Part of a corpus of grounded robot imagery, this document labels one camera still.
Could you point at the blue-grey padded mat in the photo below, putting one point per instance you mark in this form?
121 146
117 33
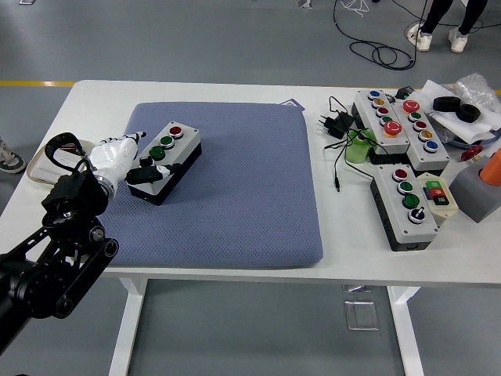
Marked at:
235 196

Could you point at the grey five-button box, blue end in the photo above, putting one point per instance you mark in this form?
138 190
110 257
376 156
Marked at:
364 103

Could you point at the green plastic cup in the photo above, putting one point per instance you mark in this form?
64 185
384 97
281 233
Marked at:
356 152

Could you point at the person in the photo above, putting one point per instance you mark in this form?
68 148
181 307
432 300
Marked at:
434 15

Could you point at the white foam sheet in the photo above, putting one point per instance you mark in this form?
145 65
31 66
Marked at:
462 127

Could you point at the grey block holder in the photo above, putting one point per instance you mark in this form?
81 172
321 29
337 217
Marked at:
473 196

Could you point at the cream three-button switch box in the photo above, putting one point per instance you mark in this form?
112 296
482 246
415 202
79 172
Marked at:
446 211

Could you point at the small black device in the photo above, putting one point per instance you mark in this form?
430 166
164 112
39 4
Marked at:
403 93

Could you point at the metal floor outlet plate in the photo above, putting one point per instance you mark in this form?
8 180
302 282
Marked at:
362 315

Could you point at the orange cylinder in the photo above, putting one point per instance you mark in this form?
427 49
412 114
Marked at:
493 168

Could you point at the grey white shoe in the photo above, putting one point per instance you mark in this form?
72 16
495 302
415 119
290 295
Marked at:
9 160

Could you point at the grey five-button box, mushroom end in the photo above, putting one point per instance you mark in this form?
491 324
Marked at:
434 158

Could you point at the grey four-button control box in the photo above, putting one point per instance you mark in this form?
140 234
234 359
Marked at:
415 233
184 145

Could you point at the blue bowl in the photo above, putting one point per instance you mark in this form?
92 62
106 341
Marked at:
491 138

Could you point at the clear bubble wrap bag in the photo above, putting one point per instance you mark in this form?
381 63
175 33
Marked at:
477 88

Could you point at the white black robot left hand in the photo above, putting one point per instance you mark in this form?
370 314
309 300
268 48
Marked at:
113 156

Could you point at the white table leg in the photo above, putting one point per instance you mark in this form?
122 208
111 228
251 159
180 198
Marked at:
407 337
125 333

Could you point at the black power adapter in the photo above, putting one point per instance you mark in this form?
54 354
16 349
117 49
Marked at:
334 125

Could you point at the red valve knob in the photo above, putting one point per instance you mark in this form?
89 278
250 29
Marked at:
471 152

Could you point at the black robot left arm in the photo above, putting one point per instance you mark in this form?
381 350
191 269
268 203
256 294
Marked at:
74 188

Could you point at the beige shallow tray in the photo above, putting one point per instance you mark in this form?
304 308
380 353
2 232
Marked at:
33 172

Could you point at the small dark red object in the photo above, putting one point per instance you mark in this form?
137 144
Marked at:
70 149

